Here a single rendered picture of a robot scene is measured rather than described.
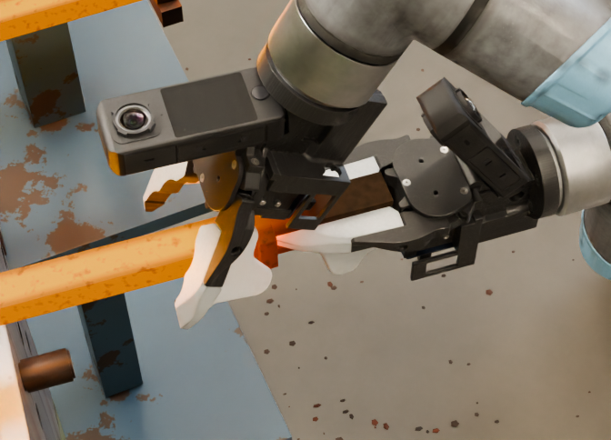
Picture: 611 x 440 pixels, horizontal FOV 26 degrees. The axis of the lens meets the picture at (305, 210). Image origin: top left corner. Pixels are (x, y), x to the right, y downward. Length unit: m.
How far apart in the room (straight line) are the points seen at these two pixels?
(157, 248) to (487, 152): 0.24
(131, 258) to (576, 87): 0.34
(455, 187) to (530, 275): 1.19
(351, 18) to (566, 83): 0.13
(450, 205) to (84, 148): 0.60
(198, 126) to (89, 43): 0.75
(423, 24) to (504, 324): 1.37
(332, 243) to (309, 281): 1.18
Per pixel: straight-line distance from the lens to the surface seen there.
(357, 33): 0.77
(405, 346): 2.06
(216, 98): 0.83
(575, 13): 0.78
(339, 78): 0.79
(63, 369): 1.05
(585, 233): 1.13
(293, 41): 0.80
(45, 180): 1.44
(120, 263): 0.94
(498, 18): 0.76
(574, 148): 1.00
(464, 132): 0.91
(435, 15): 0.76
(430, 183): 0.97
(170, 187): 0.95
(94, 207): 1.41
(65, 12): 1.23
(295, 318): 2.08
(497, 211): 1.02
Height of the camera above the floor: 1.79
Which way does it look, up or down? 54 degrees down
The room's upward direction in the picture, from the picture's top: straight up
